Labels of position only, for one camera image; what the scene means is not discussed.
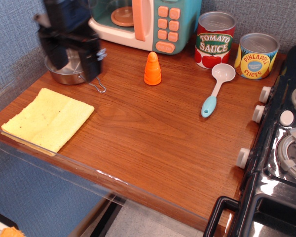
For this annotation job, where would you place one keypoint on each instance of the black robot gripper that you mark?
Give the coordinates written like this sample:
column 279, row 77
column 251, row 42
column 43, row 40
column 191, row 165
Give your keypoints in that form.
column 65, row 25

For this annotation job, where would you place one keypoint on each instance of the yellow towel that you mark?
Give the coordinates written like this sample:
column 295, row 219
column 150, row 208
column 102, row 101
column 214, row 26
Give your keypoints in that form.
column 48, row 122

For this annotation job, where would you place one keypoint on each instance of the white stove knob lower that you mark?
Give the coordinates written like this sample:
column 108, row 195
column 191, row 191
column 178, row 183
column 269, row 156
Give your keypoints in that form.
column 242, row 158

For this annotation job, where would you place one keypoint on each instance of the white stove knob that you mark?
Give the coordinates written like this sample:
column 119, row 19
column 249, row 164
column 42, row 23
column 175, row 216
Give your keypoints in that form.
column 258, row 113
column 264, row 94
column 242, row 158

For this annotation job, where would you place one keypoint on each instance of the small steel pan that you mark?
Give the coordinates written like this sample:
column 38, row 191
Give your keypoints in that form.
column 72, row 73

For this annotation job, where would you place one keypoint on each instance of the orange toy carrot cone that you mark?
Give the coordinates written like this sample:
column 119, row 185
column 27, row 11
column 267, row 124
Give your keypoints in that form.
column 152, row 72

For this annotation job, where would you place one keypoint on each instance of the toy microwave teal and white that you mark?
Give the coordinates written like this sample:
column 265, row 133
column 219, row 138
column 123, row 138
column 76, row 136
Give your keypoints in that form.
column 162, row 26

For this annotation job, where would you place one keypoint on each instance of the tomato sauce can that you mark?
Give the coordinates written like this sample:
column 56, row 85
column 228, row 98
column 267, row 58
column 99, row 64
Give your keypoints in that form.
column 214, row 38

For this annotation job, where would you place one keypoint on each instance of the pineapple slices can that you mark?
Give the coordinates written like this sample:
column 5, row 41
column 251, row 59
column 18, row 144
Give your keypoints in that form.
column 256, row 55

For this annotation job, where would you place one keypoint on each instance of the orange fuzzy object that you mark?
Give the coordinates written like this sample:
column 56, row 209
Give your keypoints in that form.
column 11, row 232

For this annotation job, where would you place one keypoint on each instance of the white stove knob middle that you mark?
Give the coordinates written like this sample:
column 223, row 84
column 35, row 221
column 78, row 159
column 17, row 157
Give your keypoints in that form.
column 258, row 113

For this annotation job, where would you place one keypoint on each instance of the white stove knob upper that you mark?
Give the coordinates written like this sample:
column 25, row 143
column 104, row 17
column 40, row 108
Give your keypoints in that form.
column 264, row 94

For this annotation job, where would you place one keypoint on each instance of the black toy stove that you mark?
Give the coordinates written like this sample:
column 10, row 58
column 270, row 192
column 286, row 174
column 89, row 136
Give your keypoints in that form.
column 267, row 204

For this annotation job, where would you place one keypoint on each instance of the white spoon with teal handle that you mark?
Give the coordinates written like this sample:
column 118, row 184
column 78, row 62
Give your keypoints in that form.
column 221, row 73

